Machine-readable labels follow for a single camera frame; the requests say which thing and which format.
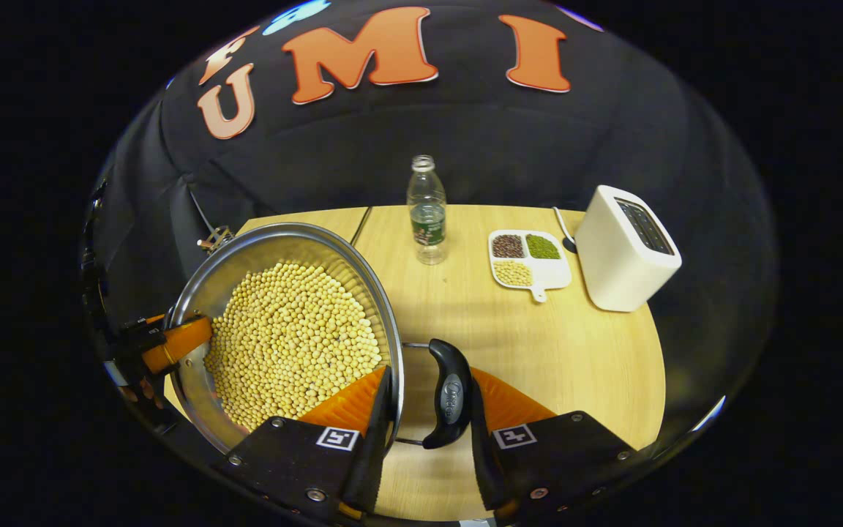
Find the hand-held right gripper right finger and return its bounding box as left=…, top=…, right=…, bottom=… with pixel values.
left=468, top=365, right=643, bottom=523

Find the black cable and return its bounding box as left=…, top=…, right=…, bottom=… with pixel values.
left=348, top=206, right=373, bottom=247

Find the white divided bean tray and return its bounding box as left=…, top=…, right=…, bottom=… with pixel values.
left=487, top=228, right=574, bottom=304

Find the clear plastic bottle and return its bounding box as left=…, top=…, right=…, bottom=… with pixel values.
left=406, top=154, right=449, bottom=266

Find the white toaster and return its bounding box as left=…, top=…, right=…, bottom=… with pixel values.
left=574, top=184, right=683, bottom=313

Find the steel pot with black handle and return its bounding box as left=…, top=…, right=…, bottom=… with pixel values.
left=164, top=222, right=476, bottom=459

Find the black backdrop cloth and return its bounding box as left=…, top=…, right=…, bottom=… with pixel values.
left=85, top=0, right=779, bottom=458

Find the grey toaster cable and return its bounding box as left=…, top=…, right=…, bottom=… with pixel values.
left=552, top=206, right=578, bottom=254

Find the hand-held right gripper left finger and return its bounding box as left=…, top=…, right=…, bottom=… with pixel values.
left=215, top=365, right=397, bottom=523

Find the small metal clamp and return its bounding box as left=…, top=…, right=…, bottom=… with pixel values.
left=197, top=225, right=236, bottom=254

